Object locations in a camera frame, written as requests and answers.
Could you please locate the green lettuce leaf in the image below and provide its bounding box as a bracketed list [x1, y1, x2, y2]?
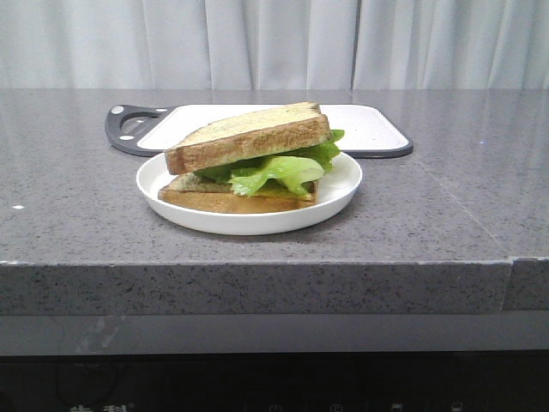
[196, 130, 345, 196]

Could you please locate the toast bread slice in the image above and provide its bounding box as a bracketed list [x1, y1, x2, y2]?
[165, 102, 331, 175]
[158, 173, 318, 214]

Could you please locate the white grey-rimmed cutting board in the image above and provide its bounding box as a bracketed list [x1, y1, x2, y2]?
[105, 104, 413, 159]

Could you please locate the white round plate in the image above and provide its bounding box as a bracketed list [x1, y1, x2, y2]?
[136, 153, 363, 235]

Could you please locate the white pleated curtain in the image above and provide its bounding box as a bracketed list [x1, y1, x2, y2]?
[1, 1, 548, 90]

